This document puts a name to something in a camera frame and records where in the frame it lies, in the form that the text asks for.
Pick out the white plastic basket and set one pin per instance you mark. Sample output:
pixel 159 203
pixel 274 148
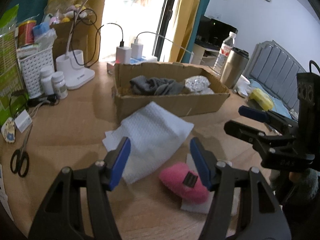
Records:
pixel 35 70

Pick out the white wipes packet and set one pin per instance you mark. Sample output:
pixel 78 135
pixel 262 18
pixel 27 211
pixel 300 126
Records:
pixel 5 192

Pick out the yellow sponge pack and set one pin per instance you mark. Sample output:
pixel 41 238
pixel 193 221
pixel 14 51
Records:
pixel 261 98

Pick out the white cabinet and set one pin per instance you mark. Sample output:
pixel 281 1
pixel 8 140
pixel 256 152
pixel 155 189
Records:
pixel 202 53

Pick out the white desk lamp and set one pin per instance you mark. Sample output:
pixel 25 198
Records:
pixel 75 67

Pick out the cardboard box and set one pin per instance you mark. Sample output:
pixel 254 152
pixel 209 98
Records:
pixel 165 103

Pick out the white power strip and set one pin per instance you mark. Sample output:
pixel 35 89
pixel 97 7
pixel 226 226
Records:
pixel 147 60

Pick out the blue bed sheet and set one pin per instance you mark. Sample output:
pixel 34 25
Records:
pixel 280 107

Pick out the black appliance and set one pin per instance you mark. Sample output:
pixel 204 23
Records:
pixel 217 32

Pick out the green pack of paper cups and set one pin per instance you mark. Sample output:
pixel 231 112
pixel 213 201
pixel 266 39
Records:
pixel 10 67

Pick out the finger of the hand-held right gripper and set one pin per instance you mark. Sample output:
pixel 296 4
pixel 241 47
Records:
pixel 253 113
pixel 275 152

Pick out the blue small packet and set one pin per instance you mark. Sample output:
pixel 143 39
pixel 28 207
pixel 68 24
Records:
pixel 41 30

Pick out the silver scrunchy bag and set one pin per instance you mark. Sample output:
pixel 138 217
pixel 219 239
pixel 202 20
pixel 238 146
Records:
pixel 197 83

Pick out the grey socks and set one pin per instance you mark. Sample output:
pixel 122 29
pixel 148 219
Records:
pixel 155 86

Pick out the white crumpled object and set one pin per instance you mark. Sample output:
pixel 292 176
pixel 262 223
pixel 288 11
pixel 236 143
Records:
pixel 242 86

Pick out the person's right forearm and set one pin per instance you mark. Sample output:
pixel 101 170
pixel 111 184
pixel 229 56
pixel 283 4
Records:
pixel 305 185

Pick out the black door frame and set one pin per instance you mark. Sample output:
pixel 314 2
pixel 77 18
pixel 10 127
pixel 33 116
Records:
pixel 165 17

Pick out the white towel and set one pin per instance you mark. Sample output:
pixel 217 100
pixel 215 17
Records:
pixel 152 130

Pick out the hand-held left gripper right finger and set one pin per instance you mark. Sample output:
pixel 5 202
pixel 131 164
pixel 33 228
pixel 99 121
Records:
pixel 201 165

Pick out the black small device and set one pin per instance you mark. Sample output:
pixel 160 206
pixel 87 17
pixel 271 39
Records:
pixel 42 100

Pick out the pink plush pouch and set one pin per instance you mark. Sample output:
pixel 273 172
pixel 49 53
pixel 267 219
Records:
pixel 177 182

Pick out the red can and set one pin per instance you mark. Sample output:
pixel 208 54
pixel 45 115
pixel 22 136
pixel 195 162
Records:
pixel 27 33

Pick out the steel tumbler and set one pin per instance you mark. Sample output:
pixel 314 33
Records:
pixel 232 67

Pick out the grey bed headboard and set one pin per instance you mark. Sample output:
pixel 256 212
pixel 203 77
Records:
pixel 277 67

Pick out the small white box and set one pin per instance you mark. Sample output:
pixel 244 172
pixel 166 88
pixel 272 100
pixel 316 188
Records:
pixel 23 121

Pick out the clear water bottle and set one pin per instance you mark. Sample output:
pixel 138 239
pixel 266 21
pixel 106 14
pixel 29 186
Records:
pixel 223 52

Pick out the small printed packet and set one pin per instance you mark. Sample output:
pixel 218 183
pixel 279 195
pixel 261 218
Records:
pixel 8 130

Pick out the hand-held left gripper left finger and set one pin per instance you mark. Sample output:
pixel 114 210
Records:
pixel 120 165

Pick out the black scissors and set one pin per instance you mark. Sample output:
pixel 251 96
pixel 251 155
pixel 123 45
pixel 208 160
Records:
pixel 21 160

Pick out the brown box of plush toys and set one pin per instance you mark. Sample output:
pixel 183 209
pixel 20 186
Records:
pixel 62 37

